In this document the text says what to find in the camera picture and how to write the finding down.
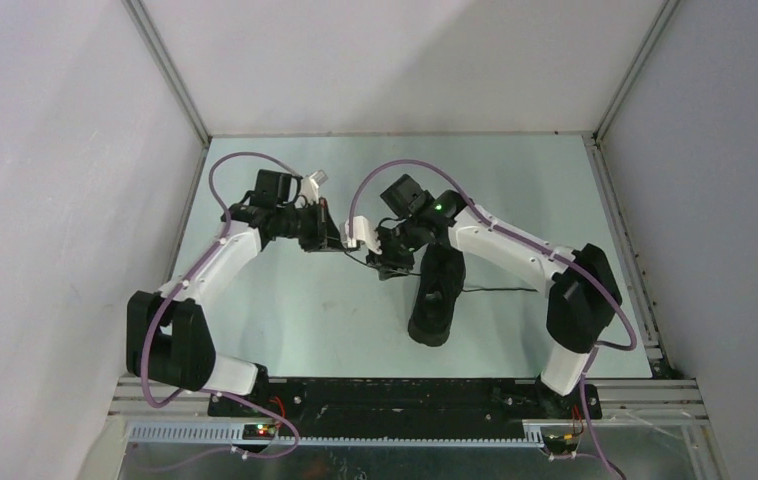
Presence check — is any left circuit board with leds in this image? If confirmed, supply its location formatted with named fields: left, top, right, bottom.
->
left=241, top=423, right=278, bottom=441

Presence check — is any right circuit board with leds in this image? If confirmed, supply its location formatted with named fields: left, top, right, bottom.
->
left=542, top=434, right=579, bottom=458

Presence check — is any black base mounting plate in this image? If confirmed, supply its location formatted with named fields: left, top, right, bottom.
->
left=208, top=377, right=602, bottom=440

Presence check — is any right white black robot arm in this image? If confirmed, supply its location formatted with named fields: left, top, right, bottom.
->
left=343, top=174, right=623, bottom=418

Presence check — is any black sneaker shoe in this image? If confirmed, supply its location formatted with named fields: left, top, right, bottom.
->
left=408, top=244, right=466, bottom=347

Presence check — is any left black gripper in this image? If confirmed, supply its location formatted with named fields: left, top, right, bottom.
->
left=275, top=198, right=350, bottom=253

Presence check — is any circuit board with leds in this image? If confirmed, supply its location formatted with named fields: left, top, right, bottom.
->
left=241, top=423, right=278, bottom=441
left=542, top=434, right=579, bottom=458

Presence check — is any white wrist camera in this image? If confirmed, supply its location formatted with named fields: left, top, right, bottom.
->
left=298, top=170, right=328, bottom=205
left=340, top=215, right=382, bottom=254

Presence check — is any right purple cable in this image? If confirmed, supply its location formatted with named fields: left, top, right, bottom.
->
left=347, top=158, right=639, bottom=480

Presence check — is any slotted grey cable duct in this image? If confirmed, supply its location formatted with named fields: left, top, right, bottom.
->
left=127, top=421, right=544, bottom=448

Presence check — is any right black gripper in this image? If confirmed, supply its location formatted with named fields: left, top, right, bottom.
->
left=365, top=217, right=425, bottom=281

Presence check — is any aluminium front rail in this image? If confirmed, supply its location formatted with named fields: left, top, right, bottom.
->
left=108, top=376, right=709, bottom=425

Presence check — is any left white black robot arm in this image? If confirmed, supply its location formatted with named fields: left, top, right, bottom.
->
left=126, top=170, right=345, bottom=417

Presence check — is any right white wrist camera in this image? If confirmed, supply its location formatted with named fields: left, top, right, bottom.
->
left=340, top=215, right=382, bottom=254

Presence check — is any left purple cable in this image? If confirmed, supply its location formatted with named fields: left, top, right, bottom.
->
left=125, top=152, right=304, bottom=473

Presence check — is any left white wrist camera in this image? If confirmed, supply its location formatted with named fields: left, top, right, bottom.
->
left=298, top=170, right=328, bottom=205

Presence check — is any purple cable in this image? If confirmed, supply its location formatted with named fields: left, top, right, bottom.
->
left=347, top=158, right=639, bottom=480
left=125, top=152, right=304, bottom=473

